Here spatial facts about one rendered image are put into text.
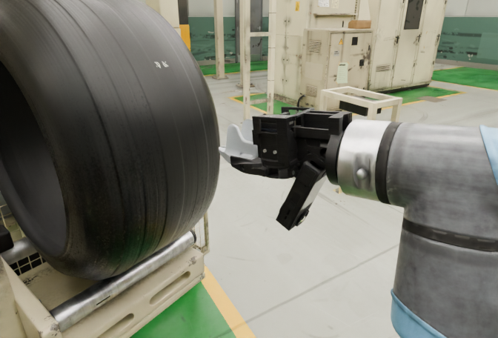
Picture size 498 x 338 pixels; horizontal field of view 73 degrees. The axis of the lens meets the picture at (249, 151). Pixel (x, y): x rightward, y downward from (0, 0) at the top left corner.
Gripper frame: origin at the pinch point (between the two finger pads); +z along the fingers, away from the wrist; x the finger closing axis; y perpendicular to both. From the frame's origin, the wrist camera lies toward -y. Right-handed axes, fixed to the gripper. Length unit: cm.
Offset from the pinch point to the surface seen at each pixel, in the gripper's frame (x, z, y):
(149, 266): 3.0, 24.9, -28.5
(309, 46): -422, 220, 14
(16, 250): 20, 53, -25
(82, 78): 14.0, 12.4, 13.6
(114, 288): 11.4, 24.9, -28.6
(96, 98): 13.4, 10.9, 10.7
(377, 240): -168, 31, -116
